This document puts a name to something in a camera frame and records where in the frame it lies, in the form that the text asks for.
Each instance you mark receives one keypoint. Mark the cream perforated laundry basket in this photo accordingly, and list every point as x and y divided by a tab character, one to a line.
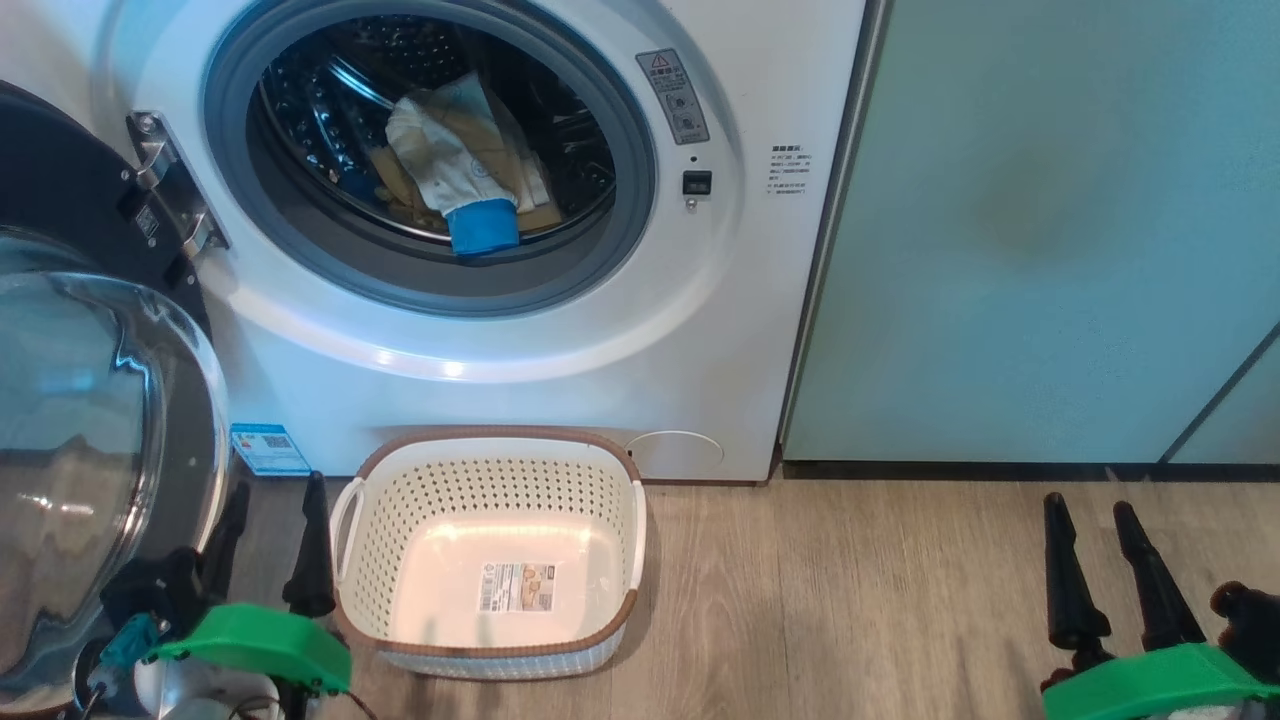
400	520

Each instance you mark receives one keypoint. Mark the perforated steel drum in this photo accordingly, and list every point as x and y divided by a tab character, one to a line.
310	100

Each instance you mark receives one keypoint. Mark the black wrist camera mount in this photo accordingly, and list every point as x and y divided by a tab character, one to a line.
1250	630
155	590

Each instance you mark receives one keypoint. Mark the grey warning sticker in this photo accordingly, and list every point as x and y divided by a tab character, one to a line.
675	98

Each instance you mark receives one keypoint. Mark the grey rubber door gasket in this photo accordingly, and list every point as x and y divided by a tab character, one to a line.
635	190

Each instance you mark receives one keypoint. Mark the white washing machine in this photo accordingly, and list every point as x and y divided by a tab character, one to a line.
600	380

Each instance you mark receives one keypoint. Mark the round white filter cover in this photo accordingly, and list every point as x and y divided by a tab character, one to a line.
680	455

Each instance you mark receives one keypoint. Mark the yellow bear print garment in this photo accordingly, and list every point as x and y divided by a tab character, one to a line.
395	190

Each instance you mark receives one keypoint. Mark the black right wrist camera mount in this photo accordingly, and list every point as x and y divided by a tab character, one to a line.
1250	630

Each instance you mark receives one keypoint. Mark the black door latch socket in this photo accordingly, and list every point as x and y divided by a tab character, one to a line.
697	183

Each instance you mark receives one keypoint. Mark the wide pale green cabinet door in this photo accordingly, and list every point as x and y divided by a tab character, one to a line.
1000	300

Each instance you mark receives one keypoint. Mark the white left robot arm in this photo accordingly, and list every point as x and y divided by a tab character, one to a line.
200	695

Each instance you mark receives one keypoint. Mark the dark grey round glass door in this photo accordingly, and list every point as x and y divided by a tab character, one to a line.
60	180

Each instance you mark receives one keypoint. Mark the paper basket label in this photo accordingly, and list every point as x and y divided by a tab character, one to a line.
515	587

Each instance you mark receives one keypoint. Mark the blue energy label sticker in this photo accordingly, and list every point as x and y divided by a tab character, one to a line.
268	450

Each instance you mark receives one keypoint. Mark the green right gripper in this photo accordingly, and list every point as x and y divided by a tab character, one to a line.
1150	690

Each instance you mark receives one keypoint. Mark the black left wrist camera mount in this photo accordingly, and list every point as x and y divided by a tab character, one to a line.
155	590

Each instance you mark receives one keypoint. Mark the metal door hinge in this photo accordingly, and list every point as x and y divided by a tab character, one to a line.
165	165

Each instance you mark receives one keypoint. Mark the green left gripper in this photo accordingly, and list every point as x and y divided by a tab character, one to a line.
270	640

